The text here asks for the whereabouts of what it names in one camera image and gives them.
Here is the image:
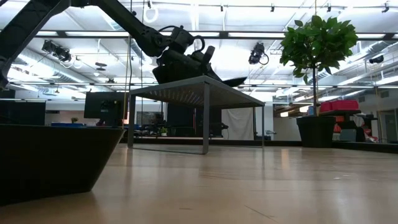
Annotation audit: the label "grey perforated metal stand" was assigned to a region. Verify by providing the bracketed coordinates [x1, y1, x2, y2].
[127, 75, 266, 156]

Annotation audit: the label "black monitor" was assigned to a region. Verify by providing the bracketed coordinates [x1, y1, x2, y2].
[83, 91, 129, 121]

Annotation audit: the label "black ceiling spotlights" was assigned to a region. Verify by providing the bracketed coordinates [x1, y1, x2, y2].
[41, 39, 73, 63]

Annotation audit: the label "black camera with cable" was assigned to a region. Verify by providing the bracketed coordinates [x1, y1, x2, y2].
[248, 42, 270, 66]

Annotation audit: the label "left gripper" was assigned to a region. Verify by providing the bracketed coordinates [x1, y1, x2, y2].
[157, 46, 225, 83]

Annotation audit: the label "green potted plant black pot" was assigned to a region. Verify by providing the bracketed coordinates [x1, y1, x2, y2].
[279, 15, 359, 149]

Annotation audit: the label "black wavy square plate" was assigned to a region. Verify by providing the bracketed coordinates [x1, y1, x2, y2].
[152, 63, 205, 84]
[0, 123, 126, 207]

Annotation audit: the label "white cable ring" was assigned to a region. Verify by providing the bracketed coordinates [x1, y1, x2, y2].
[142, 5, 159, 24]

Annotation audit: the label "black shelf table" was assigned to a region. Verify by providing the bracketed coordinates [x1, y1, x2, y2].
[319, 108, 379, 143]

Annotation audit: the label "black security camera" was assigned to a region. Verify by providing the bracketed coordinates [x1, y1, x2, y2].
[368, 54, 386, 65]

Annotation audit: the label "white hanging sheet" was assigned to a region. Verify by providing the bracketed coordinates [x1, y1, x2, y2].
[221, 107, 256, 141]

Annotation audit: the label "red storage bins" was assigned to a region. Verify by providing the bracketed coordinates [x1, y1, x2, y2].
[319, 99, 360, 113]

